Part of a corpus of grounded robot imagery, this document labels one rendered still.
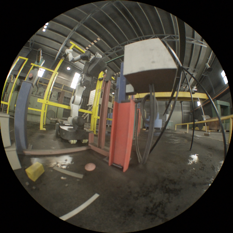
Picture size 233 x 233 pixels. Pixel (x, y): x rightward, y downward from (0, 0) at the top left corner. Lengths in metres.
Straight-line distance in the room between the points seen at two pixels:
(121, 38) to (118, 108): 11.35
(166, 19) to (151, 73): 11.17
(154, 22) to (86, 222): 11.59
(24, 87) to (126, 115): 0.83
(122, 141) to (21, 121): 0.80
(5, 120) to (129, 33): 11.57
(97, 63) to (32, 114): 2.75
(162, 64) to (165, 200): 0.63
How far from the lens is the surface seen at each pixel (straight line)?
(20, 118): 0.71
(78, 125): 0.91
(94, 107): 1.74
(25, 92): 0.72
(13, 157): 0.55
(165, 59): 0.45
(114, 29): 11.23
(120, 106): 0.51
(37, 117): 3.10
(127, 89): 0.58
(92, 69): 1.11
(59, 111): 3.13
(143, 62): 0.44
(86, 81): 1.09
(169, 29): 11.78
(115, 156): 0.56
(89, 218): 0.33
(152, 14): 11.12
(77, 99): 1.21
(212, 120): 2.60
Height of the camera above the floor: 0.32
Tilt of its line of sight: 5 degrees up
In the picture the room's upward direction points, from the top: 5 degrees clockwise
